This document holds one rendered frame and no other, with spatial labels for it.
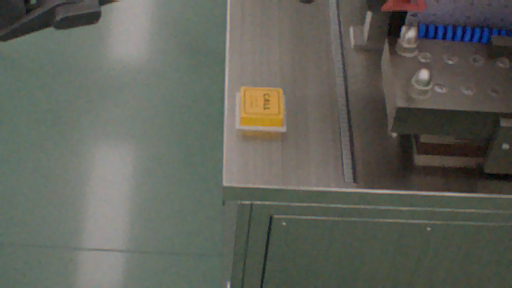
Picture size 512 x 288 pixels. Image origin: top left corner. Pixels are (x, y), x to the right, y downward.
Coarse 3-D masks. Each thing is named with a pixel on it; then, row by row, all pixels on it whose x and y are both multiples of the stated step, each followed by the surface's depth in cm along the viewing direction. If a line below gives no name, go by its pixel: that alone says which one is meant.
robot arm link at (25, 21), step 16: (0, 0) 126; (16, 0) 129; (32, 0) 134; (48, 0) 130; (64, 0) 129; (80, 0) 132; (0, 16) 129; (16, 16) 130; (32, 16) 130; (48, 16) 132; (0, 32) 132; (16, 32) 132; (32, 32) 134
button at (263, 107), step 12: (240, 96) 163; (252, 96) 163; (264, 96) 163; (276, 96) 163; (240, 108) 161; (252, 108) 161; (264, 108) 161; (276, 108) 161; (240, 120) 160; (252, 120) 160; (264, 120) 160; (276, 120) 160
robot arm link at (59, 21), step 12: (84, 0) 132; (96, 0) 132; (108, 0) 136; (120, 0) 138; (60, 12) 130; (72, 12) 130; (84, 12) 131; (96, 12) 132; (60, 24) 131; (72, 24) 133; (84, 24) 134
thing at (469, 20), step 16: (432, 0) 158; (448, 0) 158; (464, 0) 158; (480, 0) 158; (496, 0) 158; (432, 16) 161; (448, 16) 161; (464, 16) 161; (480, 16) 161; (496, 16) 161; (464, 32) 164
